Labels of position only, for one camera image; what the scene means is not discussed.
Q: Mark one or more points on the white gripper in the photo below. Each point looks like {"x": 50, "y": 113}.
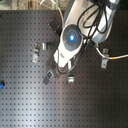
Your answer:
{"x": 61, "y": 57}

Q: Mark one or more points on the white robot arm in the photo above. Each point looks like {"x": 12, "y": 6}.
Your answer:
{"x": 84, "y": 21}

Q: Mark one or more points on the black perforated breadboard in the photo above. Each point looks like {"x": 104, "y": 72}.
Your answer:
{"x": 98, "y": 98}

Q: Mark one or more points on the blue object at edge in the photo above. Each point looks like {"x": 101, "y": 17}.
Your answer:
{"x": 1, "y": 84}

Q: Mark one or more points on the black square block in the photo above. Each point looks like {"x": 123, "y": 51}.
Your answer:
{"x": 55, "y": 26}

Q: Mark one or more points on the metal cable clip centre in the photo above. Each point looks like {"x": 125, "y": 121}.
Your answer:
{"x": 71, "y": 78}

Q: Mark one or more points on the metal cable clip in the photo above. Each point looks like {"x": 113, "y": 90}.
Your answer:
{"x": 104, "y": 58}
{"x": 71, "y": 78}
{"x": 36, "y": 52}
{"x": 44, "y": 46}

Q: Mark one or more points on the metal cable clip left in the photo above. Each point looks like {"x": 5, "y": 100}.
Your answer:
{"x": 36, "y": 52}

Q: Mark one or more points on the metal cable clip upper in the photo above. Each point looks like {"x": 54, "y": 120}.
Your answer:
{"x": 44, "y": 46}

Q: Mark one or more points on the metal cable clip right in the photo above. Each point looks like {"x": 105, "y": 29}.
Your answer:
{"x": 104, "y": 58}

